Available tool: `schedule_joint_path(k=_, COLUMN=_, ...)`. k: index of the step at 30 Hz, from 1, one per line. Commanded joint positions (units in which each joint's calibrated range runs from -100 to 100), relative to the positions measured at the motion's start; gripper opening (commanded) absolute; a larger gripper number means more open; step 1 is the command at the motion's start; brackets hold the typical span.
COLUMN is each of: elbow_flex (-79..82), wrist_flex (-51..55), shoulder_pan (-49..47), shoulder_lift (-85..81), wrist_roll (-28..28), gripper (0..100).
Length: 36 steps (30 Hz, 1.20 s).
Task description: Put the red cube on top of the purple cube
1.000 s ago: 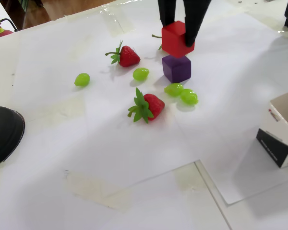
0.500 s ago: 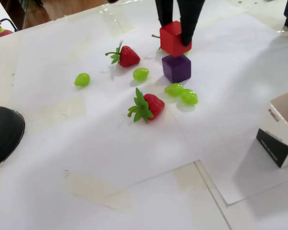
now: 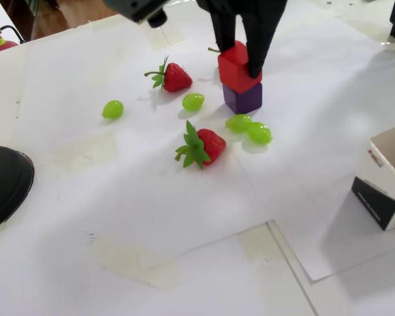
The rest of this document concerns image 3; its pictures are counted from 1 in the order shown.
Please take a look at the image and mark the open white black cardboard box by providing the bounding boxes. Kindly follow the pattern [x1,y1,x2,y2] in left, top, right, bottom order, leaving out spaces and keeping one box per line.
[350,122,395,232]

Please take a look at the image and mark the red fire extinguisher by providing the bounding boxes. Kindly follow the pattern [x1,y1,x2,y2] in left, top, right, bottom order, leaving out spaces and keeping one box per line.
[0,22,26,55]

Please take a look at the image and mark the red wooden cube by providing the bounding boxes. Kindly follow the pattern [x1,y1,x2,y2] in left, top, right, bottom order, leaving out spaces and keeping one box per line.
[217,39,263,94]

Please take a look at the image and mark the black round dome object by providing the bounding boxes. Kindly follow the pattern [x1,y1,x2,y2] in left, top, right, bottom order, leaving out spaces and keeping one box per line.
[0,145,36,234]

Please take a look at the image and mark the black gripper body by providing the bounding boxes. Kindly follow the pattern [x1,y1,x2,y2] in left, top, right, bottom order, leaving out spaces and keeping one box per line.
[197,0,289,16]

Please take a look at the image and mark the purple wooden cube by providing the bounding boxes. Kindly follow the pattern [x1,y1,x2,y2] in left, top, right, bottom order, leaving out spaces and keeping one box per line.
[222,82,263,115]

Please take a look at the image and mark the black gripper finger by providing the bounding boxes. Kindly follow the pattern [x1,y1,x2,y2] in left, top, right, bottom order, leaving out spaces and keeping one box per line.
[210,11,237,53]
[239,6,286,79]

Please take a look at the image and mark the green plastic grape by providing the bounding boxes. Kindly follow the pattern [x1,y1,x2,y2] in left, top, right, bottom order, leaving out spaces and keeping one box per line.
[182,92,206,112]
[246,121,273,145]
[224,113,253,134]
[101,99,124,120]

